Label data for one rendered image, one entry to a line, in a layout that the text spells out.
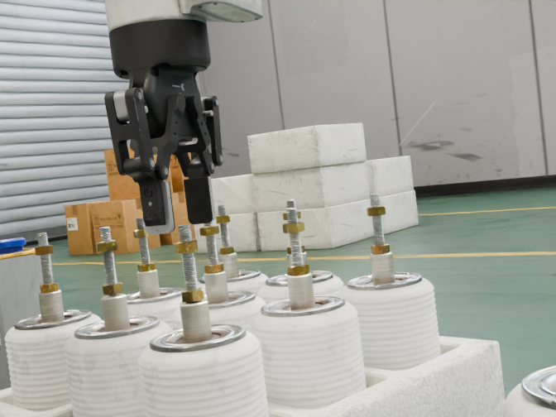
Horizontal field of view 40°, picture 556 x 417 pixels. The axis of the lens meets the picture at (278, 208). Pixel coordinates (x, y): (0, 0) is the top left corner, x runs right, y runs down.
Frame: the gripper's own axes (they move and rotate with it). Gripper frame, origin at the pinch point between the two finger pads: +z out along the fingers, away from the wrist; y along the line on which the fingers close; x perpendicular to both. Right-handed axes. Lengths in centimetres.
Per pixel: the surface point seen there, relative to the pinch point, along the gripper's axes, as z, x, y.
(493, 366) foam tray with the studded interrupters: 19.5, 19.6, -23.7
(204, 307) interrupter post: 7.5, 1.2, 0.3
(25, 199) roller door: 0, -375, -442
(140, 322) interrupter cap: 9.9, -9.1, -6.6
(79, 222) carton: 17, -248, -333
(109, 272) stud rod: 5.0, -10.3, -4.6
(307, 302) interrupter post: 9.5, 5.9, -10.0
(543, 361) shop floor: 35, 21, -81
